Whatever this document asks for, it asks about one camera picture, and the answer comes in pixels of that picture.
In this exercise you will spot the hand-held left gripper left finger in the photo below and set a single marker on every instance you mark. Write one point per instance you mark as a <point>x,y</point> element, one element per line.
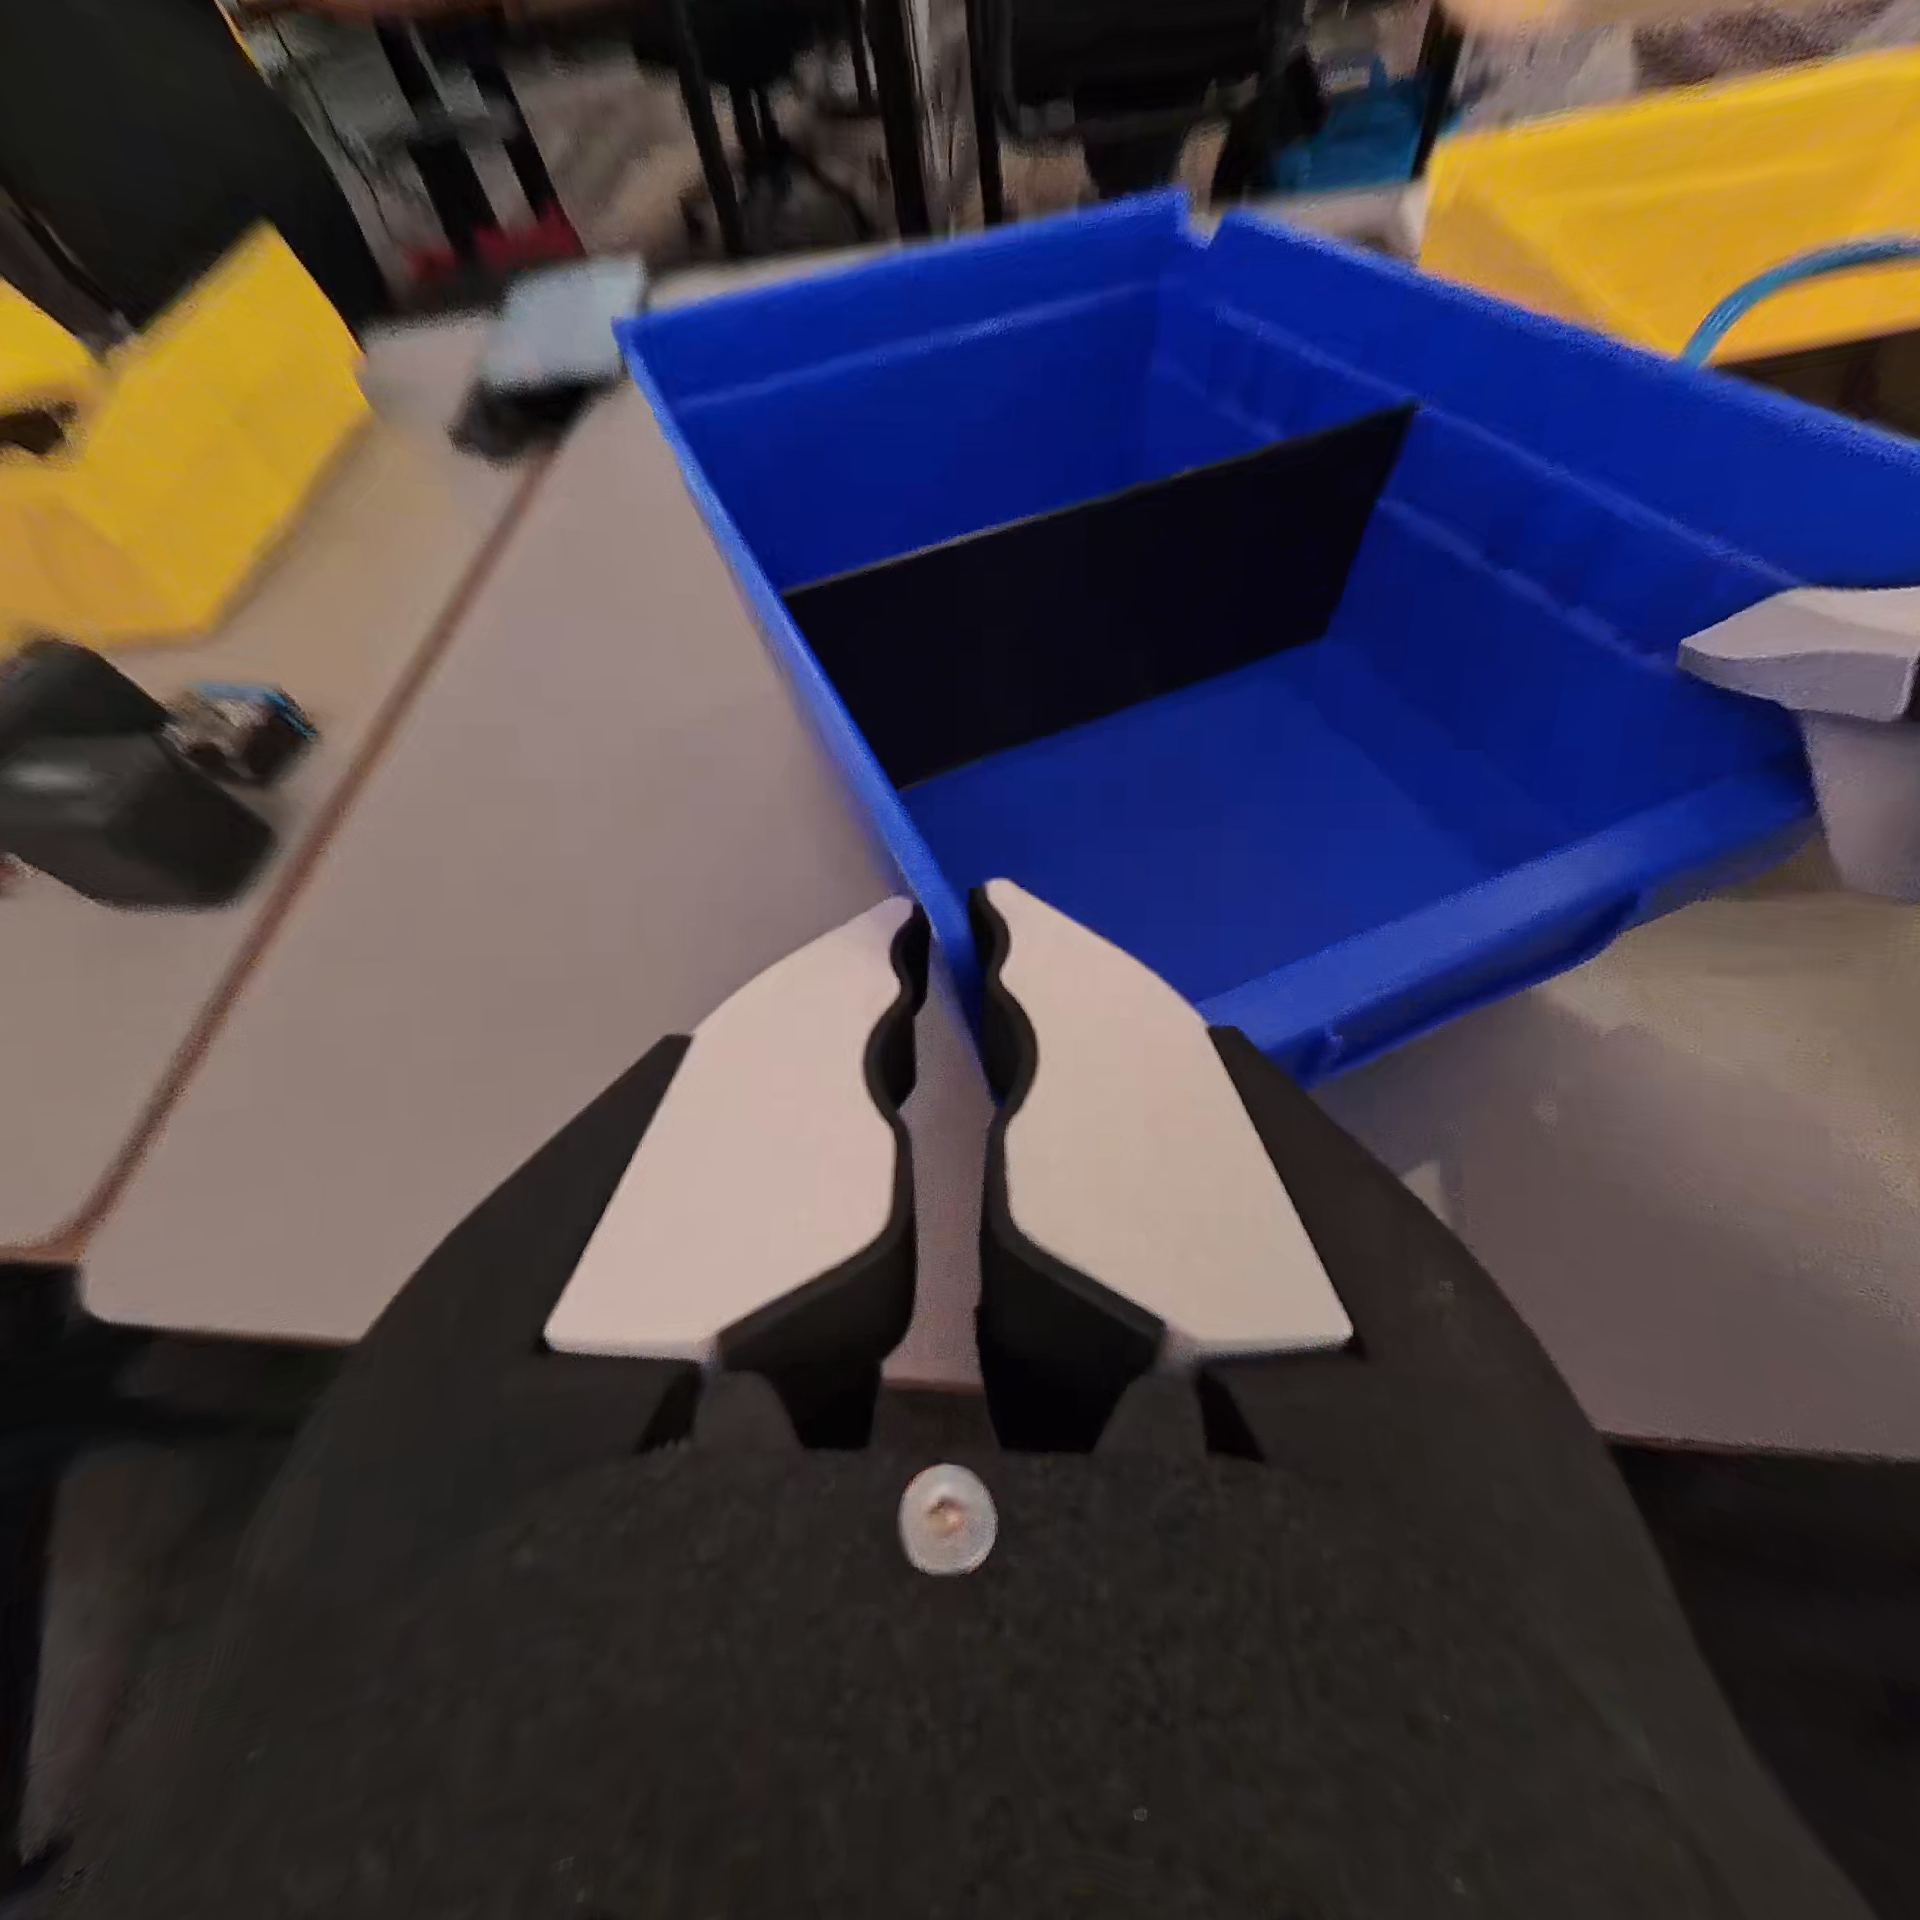
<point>750,1186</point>

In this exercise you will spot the black bin divider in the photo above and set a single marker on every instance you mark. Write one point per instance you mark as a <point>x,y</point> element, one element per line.
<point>1081,600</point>

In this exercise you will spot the yellow box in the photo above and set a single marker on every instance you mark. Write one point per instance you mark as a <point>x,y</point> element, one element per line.
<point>196,452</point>

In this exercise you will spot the yellow plastic bin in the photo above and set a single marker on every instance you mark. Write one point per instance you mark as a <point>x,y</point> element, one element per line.
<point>1650,195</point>

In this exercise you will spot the black box device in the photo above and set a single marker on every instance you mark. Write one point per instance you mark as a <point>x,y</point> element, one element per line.
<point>105,795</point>

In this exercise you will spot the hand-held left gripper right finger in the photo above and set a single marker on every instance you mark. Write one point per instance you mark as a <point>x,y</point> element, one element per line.
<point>1155,1186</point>

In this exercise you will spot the blue plastic bin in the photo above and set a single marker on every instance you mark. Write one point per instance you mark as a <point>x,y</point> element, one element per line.
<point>1201,841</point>

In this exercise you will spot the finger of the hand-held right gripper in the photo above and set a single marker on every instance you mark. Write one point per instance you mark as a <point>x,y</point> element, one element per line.
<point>1874,811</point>
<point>1830,653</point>

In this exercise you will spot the small black blue gadget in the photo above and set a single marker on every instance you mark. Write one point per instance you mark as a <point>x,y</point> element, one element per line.
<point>247,728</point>

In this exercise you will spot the grey flat device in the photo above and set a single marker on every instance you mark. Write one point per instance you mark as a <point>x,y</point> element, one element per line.
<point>561,338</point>

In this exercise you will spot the black chair back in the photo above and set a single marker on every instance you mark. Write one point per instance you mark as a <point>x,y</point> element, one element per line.
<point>148,134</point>

